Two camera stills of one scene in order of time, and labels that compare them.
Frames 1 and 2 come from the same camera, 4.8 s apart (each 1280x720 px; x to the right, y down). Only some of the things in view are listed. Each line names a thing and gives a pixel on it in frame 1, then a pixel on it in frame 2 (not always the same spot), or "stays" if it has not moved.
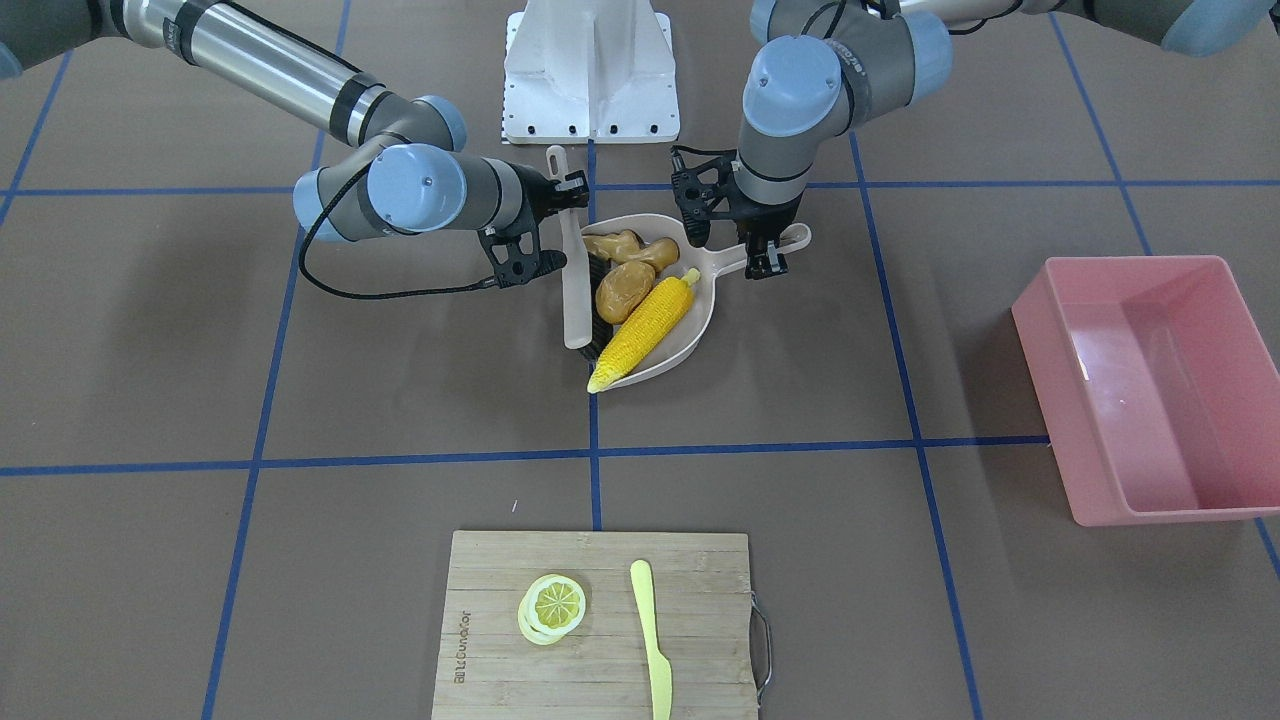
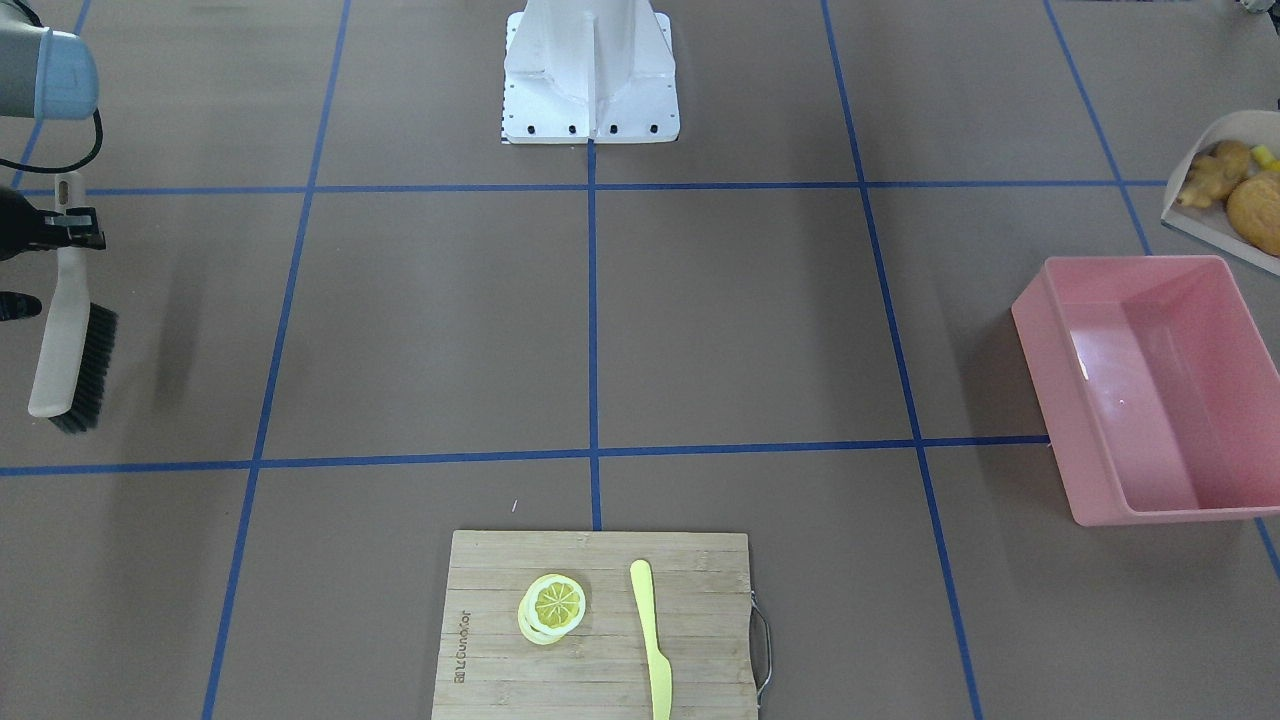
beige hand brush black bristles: [586, 272] to [75, 365]
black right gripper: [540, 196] to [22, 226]
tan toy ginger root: [625, 246] to [1213, 175]
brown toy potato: [620, 289] to [1254, 208]
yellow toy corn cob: [649, 318] to [1263, 155]
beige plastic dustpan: [683, 343] to [1210, 224]
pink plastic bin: [1160, 387] stays
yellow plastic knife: [659, 665] stays
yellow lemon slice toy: [552, 606] stays
